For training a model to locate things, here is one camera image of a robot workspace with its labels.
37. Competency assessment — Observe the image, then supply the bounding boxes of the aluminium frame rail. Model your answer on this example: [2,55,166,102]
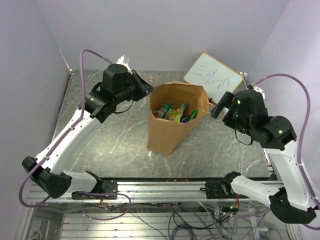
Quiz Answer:
[25,181,283,204]

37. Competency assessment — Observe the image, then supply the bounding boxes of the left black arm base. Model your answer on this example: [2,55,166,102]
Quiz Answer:
[71,180,118,200]

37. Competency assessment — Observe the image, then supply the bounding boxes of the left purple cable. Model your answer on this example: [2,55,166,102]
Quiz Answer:
[18,49,113,208]

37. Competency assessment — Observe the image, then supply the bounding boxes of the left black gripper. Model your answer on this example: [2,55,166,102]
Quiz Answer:
[114,69,157,105]

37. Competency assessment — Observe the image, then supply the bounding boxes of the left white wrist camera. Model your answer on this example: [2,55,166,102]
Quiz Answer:
[116,54,133,74]

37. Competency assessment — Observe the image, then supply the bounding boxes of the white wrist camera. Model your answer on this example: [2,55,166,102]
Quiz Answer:
[116,54,133,74]
[247,84,265,99]

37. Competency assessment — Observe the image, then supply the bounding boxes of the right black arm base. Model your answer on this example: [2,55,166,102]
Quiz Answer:
[199,171,241,199]

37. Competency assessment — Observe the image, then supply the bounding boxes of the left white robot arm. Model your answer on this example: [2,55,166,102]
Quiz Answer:
[22,64,156,199]

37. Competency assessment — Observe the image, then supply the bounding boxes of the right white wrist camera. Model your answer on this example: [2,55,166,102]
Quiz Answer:
[247,84,265,99]

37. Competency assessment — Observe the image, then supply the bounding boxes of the small whiteboard wooden frame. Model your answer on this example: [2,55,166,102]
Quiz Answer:
[183,52,244,104]

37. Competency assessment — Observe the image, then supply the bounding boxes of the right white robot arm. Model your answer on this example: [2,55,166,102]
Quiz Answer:
[210,89,319,225]

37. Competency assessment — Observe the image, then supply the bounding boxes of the colourful snack packets in bag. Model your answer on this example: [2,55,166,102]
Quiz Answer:
[152,102,198,123]

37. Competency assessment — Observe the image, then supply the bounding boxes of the brown paper bag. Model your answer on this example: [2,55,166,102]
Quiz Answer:
[147,81,209,155]

